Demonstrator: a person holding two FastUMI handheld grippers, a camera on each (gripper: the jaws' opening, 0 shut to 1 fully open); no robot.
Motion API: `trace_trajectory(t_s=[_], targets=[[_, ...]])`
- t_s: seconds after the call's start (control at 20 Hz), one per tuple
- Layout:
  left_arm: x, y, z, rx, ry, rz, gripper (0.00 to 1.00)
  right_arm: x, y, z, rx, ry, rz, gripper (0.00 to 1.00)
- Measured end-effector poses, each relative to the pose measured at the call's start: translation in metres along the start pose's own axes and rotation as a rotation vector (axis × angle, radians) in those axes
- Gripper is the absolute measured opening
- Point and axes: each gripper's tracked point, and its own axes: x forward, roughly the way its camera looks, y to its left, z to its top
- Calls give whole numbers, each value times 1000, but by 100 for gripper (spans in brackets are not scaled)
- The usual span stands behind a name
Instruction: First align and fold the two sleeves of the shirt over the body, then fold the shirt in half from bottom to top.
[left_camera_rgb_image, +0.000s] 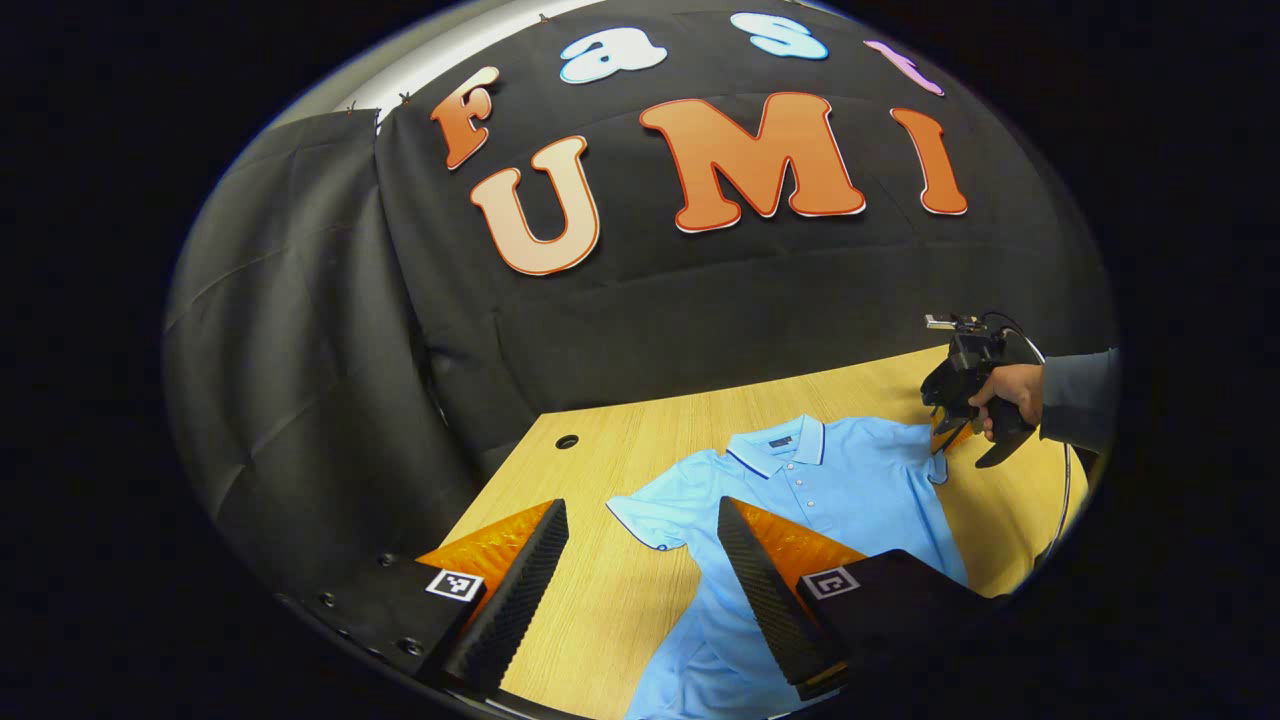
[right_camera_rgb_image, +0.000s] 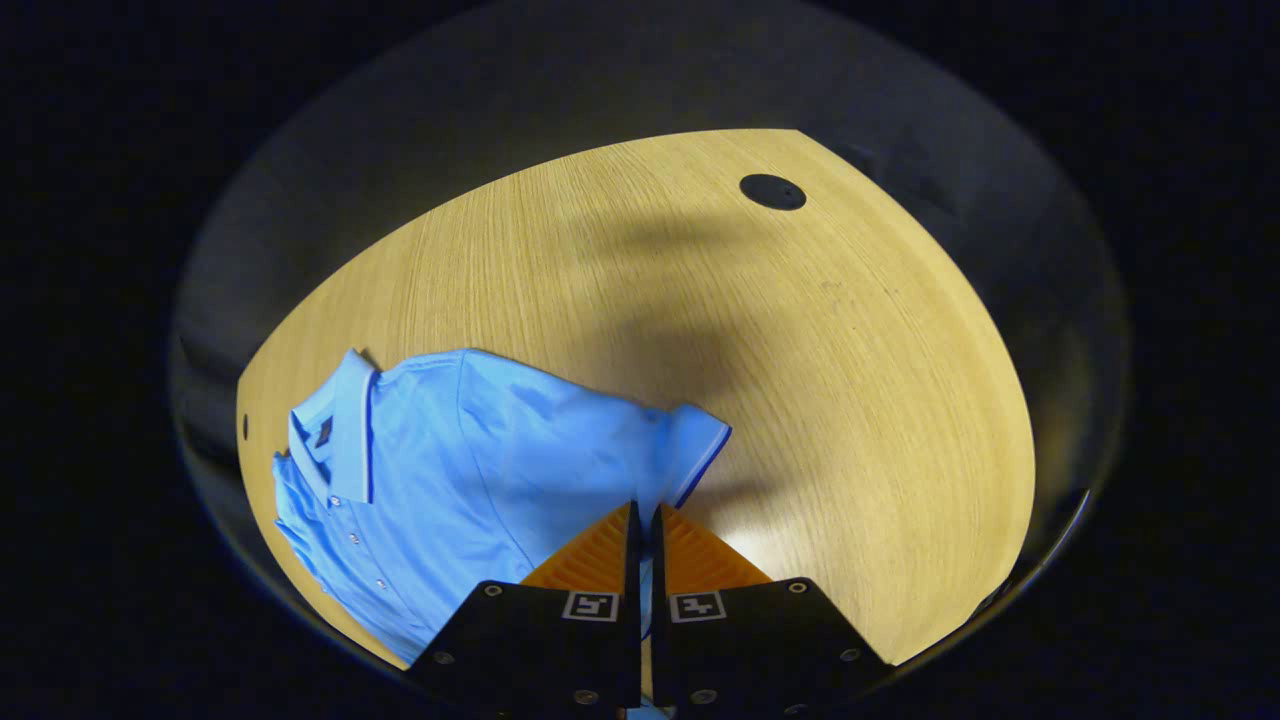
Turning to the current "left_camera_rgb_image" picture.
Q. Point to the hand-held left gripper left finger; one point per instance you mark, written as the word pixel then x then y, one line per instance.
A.
pixel 515 610

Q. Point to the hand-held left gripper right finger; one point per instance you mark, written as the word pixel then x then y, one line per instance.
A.
pixel 770 600

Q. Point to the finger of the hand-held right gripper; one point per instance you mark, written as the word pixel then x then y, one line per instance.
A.
pixel 945 438

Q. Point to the light blue T-shirt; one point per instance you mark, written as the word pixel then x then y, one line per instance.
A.
pixel 860 490

